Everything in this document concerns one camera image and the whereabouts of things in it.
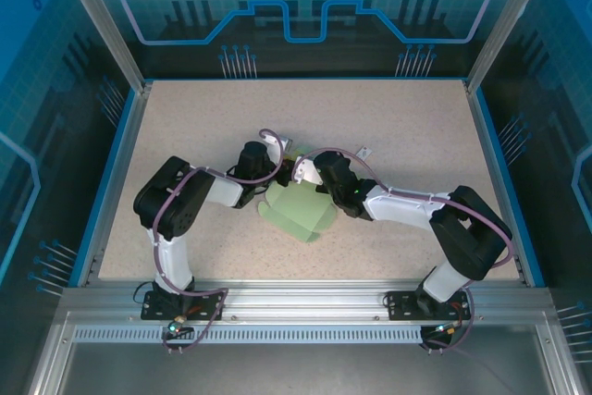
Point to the aluminium side rail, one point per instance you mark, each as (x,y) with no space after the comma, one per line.
(496,182)
(118,182)

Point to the green paper box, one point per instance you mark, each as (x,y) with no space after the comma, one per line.
(296,210)

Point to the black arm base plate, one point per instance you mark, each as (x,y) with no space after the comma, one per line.
(402,304)
(152,309)

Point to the aluminium mounting rail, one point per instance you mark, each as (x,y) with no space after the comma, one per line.
(300,302)

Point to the blue table edge strip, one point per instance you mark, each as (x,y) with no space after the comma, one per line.
(508,182)
(105,182)

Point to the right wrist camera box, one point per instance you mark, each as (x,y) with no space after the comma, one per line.
(307,173)

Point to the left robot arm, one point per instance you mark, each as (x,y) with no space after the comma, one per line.
(178,261)

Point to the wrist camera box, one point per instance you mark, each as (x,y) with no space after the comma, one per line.
(307,173)
(287,141)

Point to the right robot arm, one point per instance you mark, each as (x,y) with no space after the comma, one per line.
(402,212)

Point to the small white printed card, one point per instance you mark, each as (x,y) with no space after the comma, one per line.
(364,152)

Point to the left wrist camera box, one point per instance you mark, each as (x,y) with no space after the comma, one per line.
(287,141)

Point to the aluminium frame post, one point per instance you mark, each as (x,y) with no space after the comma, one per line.
(108,20)
(504,20)

